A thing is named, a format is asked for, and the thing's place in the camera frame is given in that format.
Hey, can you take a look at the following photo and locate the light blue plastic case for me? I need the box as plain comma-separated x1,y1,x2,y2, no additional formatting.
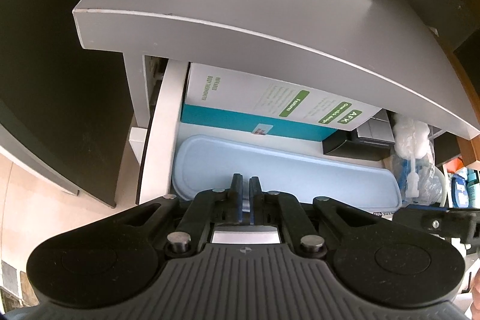
172,135,402,214

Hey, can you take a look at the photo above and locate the grey white drawer cabinet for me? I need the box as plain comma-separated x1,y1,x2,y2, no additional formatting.
73,0,479,202

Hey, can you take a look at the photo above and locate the blue wet wipes pack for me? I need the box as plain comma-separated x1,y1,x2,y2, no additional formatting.
451,167,479,209

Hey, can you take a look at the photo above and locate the orange snack packet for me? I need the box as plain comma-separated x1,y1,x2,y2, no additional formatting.
444,157,465,174

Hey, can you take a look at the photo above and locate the white cotton in bag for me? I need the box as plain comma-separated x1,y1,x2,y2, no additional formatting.
391,114,447,206

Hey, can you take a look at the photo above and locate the white teal thermometer box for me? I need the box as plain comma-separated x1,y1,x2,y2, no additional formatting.
181,63,381,141

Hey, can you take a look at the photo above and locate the small black box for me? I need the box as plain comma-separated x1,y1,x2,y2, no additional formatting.
322,109,395,162

